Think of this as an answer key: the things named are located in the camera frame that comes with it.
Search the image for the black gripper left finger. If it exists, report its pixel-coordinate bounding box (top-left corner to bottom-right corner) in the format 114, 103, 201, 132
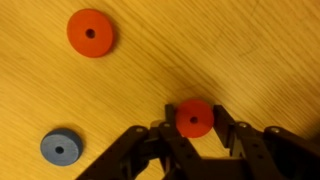
165, 104, 175, 124

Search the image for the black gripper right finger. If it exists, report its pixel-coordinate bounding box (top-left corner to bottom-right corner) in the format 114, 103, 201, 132
213, 105, 235, 148

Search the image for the red-orange wooden disc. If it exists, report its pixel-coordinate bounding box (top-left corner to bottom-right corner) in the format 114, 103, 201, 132
175, 99, 214, 138

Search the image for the blue wooden disc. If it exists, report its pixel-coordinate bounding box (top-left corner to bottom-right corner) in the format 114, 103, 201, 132
40, 128, 83, 166

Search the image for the red wooden disc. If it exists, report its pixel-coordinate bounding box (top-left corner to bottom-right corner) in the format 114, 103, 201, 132
67, 9, 115, 58

